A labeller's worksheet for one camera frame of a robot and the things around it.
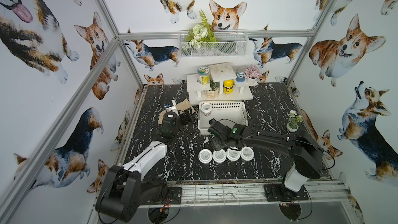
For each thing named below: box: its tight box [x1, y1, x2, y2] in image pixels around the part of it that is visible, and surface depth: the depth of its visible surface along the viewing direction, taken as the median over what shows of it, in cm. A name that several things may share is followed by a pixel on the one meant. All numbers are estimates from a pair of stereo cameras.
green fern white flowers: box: [185, 8, 218, 49], surface depth 82 cm
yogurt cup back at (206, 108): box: [201, 102, 212, 117], surface depth 102 cm
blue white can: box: [235, 66, 246, 83], surface depth 100 cm
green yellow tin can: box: [197, 66, 211, 86], surface depth 99 cm
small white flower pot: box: [286, 109, 303, 133], surface depth 94 cm
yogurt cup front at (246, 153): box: [239, 146, 255, 162], surface depth 81 cm
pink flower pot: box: [244, 64, 263, 85], surface depth 97 cm
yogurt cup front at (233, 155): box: [225, 146, 241, 162], surface depth 81 cm
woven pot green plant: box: [204, 78, 221, 100], surface depth 111 cm
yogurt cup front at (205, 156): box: [197, 148, 213, 164], surface depth 81 cm
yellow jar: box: [222, 79, 234, 94], surface depth 112 cm
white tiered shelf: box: [186, 62, 259, 106], surface depth 111 cm
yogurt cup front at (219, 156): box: [212, 148, 227, 164], surface depth 81 cm
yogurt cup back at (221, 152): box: [212, 148, 227, 156], surface depth 82 cm
